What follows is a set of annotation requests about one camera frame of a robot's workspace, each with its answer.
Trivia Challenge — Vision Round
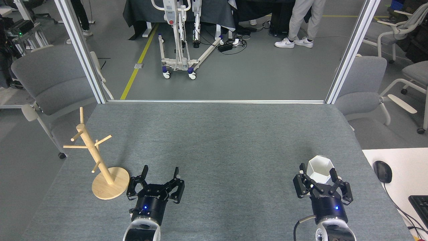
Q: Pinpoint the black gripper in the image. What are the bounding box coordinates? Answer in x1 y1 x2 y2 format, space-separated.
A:
126 165 185 226
293 163 354 224

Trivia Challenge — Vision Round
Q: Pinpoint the white hexagonal cup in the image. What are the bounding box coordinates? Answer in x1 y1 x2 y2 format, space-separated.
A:
307 155 336 184

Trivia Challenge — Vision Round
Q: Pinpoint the wooden cup rack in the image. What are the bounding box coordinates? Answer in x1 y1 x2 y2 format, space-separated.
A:
63 107 130 200

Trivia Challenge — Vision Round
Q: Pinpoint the equipment rack with green light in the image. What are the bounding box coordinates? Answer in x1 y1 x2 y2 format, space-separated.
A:
0 13 49 54

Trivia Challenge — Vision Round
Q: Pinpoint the black computer mouse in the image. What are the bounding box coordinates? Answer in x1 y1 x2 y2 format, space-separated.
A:
373 161 393 183

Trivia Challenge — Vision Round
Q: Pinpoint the white desk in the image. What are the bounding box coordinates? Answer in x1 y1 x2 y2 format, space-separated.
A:
362 148 428 241

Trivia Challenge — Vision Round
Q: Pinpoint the black keyboard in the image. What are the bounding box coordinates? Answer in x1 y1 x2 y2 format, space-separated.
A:
408 195 428 228

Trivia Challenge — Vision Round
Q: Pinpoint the grey chair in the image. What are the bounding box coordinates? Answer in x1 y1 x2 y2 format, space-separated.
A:
334 54 418 132
381 60 428 134
11 45 114 159

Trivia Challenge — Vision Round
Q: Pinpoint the yellow floor tape line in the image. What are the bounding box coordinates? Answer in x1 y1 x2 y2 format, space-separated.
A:
120 23 159 100

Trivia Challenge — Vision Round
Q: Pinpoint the white wheeled stand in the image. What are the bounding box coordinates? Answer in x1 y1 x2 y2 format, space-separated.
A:
151 0 225 80

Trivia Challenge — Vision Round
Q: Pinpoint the person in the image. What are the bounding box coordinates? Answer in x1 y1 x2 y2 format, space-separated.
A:
66 0 93 45
274 0 326 49

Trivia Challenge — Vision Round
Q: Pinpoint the dark cloth covered table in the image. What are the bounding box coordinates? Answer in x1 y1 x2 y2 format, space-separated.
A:
123 0 236 32

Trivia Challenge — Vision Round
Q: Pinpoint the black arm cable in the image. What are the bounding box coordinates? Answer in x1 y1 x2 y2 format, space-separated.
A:
294 215 316 241

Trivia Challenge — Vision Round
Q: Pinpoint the black mouse cable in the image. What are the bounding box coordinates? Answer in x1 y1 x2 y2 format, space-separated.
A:
383 182 428 235

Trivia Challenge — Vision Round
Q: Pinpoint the silver frame rail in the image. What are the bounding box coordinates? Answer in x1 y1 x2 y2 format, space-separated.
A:
107 99 325 104

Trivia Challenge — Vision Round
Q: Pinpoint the silver frame post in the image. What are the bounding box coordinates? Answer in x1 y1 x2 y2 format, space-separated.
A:
325 0 382 104
53 0 107 104

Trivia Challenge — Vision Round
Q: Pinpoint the white frame office chair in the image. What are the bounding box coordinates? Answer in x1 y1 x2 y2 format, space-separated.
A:
363 3 428 64

